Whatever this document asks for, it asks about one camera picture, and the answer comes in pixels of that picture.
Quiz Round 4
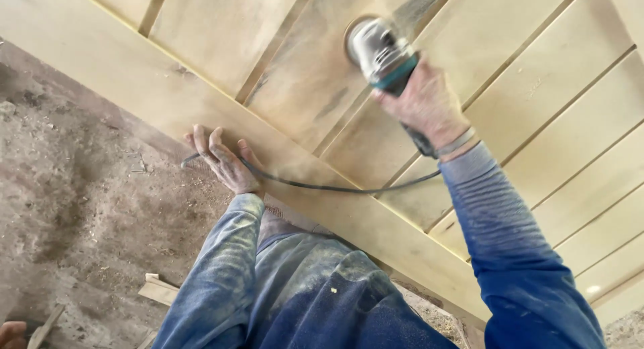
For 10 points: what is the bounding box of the person's dusty blue jacket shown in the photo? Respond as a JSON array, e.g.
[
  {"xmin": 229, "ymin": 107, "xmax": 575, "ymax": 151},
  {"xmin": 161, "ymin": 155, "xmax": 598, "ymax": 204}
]
[{"xmin": 246, "ymin": 223, "xmax": 460, "ymax": 349}]

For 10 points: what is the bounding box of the person's left hand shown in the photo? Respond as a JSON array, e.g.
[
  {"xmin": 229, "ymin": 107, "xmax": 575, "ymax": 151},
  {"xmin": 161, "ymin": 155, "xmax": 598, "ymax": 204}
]
[{"xmin": 183, "ymin": 124, "xmax": 264, "ymax": 196}]

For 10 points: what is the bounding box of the person's right hand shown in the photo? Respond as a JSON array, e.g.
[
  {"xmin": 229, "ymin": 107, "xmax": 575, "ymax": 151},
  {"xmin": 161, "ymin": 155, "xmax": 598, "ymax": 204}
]
[{"xmin": 372, "ymin": 54, "xmax": 475, "ymax": 152}]

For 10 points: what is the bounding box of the silver and teal angle grinder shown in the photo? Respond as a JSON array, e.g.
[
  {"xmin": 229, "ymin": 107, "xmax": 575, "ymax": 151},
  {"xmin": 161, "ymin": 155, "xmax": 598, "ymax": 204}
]
[{"xmin": 344, "ymin": 15, "xmax": 439, "ymax": 159}]

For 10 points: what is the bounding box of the grey wristband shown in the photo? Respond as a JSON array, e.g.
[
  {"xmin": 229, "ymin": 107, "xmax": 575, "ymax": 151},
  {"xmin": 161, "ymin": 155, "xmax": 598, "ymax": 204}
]
[{"xmin": 434, "ymin": 127, "xmax": 478, "ymax": 159}]

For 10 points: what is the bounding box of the pale wood offcut block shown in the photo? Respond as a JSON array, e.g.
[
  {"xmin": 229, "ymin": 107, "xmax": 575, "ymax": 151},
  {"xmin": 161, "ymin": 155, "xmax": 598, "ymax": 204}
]
[{"xmin": 137, "ymin": 280, "xmax": 180, "ymax": 307}]

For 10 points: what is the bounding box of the large pale wooden panel door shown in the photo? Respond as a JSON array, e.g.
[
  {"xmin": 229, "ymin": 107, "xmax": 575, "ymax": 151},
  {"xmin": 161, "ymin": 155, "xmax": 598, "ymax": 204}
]
[{"xmin": 0, "ymin": 0, "xmax": 644, "ymax": 331}]

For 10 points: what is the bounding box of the small wood scrap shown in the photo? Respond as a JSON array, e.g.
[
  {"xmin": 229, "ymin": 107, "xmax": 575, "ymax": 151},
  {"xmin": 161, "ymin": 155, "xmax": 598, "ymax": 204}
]
[{"xmin": 135, "ymin": 330, "xmax": 159, "ymax": 349}]

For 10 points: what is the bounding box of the black power cable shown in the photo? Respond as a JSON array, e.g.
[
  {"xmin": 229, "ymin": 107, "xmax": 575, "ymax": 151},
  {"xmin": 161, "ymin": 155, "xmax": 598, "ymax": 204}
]
[{"xmin": 180, "ymin": 152, "xmax": 442, "ymax": 195}]

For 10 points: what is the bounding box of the thin wooden stick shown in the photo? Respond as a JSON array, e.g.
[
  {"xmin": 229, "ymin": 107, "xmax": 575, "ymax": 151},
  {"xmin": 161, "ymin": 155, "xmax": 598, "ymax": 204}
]
[{"xmin": 26, "ymin": 304, "xmax": 66, "ymax": 349}]

